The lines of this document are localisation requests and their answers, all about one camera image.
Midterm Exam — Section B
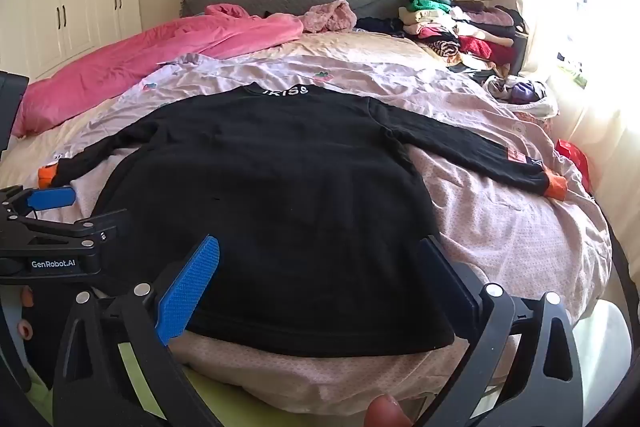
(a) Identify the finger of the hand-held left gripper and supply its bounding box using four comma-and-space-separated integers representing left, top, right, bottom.
0, 208, 130, 258
0, 184, 77, 222

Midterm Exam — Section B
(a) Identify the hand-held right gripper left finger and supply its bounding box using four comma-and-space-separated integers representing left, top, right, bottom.
52, 234, 223, 427

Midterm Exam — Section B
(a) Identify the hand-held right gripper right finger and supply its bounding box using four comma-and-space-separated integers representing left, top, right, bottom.
419, 234, 583, 427

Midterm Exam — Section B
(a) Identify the black sweater with orange cuffs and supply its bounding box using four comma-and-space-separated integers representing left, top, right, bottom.
39, 82, 568, 355

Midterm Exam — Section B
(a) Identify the white bag with clothes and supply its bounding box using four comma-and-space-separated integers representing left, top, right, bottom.
482, 74, 560, 118

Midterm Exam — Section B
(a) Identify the pile of folded clothes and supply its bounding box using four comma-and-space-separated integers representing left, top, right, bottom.
398, 0, 527, 76

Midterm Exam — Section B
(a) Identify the person's left hand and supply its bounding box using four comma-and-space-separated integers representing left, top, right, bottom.
15, 289, 37, 342

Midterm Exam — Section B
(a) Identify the person's right hand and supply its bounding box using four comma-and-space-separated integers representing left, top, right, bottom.
362, 394, 413, 427

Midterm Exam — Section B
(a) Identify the pale pink floral blanket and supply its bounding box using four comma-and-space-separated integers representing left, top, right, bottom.
0, 39, 613, 418

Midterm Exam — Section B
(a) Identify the yellow-green cloth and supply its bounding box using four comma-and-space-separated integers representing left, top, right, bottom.
116, 341, 246, 427

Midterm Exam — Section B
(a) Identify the pink duvet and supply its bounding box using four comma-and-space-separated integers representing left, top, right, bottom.
11, 3, 306, 138

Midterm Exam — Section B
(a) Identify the white stool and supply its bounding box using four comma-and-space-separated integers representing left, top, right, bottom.
574, 301, 632, 427

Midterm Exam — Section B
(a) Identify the red plastic bag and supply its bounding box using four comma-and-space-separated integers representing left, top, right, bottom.
555, 139, 594, 194

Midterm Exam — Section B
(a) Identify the beige bed sheet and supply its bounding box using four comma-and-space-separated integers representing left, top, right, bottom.
0, 29, 453, 192

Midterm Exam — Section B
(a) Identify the black crumpled garment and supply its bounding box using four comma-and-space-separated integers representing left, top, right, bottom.
356, 17, 406, 36

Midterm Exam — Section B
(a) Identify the pink fluffy garment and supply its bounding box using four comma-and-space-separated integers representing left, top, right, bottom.
302, 0, 358, 34

